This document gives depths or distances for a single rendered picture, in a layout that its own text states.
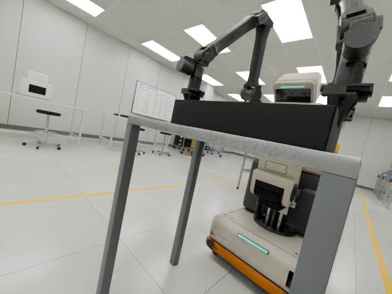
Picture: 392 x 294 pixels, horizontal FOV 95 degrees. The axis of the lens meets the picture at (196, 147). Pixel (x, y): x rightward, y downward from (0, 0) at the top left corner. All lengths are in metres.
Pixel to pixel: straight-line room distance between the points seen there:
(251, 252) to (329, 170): 0.94
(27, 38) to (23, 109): 1.58
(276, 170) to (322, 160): 0.81
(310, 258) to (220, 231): 0.96
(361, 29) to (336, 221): 0.40
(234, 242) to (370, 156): 9.51
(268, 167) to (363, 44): 0.77
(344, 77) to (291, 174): 0.64
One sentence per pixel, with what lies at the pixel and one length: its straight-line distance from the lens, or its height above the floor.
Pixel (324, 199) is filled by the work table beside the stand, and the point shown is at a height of 0.73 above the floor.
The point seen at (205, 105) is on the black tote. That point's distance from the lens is 0.68.
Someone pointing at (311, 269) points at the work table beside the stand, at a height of 0.62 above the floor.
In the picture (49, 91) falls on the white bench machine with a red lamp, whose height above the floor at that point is 0.98.
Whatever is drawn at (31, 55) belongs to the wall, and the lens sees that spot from 5.91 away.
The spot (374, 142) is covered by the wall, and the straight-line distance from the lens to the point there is 10.49.
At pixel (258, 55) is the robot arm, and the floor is 1.28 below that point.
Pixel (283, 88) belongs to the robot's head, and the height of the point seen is 1.13.
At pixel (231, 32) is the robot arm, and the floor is 1.28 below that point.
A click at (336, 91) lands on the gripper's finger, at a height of 0.96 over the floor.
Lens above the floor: 0.79
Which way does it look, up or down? 4 degrees down
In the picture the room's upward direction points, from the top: 12 degrees clockwise
